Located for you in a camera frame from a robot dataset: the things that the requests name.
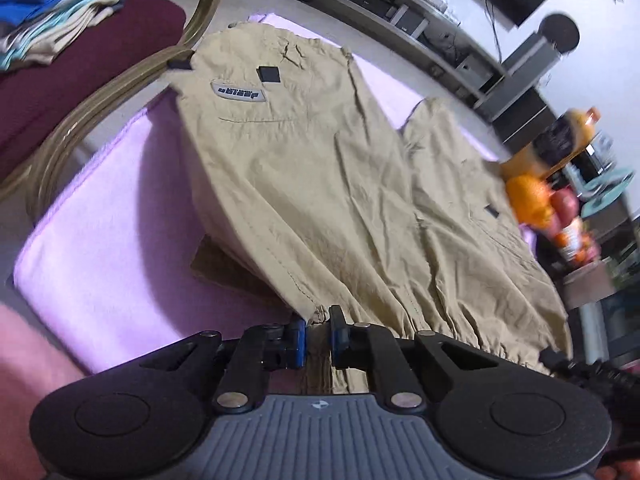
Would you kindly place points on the red apple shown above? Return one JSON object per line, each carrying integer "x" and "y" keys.
{"x": 566, "y": 204}

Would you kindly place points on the teal plate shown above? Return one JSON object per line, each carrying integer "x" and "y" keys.
{"x": 607, "y": 190}

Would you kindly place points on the khaki pants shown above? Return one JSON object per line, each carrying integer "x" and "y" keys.
{"x": 320, "y": 170}

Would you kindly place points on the lilac blanket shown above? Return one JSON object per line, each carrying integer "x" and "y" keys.
{"x": 115, "y": 240}

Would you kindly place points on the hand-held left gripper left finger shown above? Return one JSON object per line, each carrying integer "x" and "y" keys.
{"x": 299, "y": 342}

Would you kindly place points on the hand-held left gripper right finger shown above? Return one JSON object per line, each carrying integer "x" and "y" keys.
{"x": 338, "y": 341}

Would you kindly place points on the large orange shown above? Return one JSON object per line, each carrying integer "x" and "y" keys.
{"x": 527, "y": 200}

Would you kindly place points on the orange juice bottle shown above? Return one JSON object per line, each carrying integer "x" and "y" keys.
{"x": 562, "y": 135}

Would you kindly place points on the small orange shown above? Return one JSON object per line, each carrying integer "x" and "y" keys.
{"x": 575, "y": 245}

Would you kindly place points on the stack of folded clothes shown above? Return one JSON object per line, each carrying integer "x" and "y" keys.
{"x": 55, "y": 7}

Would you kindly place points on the grey television stand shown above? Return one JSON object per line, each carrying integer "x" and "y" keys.
{"x": 390, "y": 7}

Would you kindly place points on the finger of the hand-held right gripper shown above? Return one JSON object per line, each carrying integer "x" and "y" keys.
{"x": 585, "y": 372}

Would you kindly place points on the maroon chair with gold frame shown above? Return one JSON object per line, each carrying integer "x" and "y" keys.
{"x": 75, "y": 70}

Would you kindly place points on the grey floor speaker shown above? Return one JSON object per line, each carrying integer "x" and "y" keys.
{"x": 520, "y": 75}

